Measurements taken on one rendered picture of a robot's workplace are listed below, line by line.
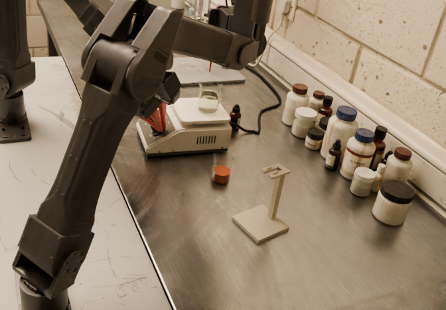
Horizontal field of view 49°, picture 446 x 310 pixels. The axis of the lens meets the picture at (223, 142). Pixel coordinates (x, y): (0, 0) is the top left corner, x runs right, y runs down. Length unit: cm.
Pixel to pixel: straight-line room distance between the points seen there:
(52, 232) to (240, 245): 37
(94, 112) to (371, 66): 87
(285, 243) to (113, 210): 33
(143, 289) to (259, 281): 19
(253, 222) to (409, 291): 30
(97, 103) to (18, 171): 47
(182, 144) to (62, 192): 50
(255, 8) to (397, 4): 50
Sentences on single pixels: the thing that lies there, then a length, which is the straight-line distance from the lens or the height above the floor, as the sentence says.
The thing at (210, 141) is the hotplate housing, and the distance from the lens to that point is 114.
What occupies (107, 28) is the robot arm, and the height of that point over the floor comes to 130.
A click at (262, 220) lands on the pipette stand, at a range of 97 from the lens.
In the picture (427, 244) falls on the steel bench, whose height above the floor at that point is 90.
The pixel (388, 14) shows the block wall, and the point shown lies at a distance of 131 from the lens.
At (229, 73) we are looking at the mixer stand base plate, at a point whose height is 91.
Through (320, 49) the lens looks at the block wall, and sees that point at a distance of 152.
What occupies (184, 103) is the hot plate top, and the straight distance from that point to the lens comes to 118.
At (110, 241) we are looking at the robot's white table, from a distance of 91.
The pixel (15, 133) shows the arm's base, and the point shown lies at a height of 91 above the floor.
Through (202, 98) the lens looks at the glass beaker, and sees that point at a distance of 113.
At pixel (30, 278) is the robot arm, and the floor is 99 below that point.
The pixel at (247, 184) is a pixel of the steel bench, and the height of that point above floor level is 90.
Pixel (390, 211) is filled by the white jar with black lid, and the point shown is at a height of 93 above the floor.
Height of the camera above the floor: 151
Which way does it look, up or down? 30 degrees down
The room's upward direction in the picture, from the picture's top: 8 degrees clockwise
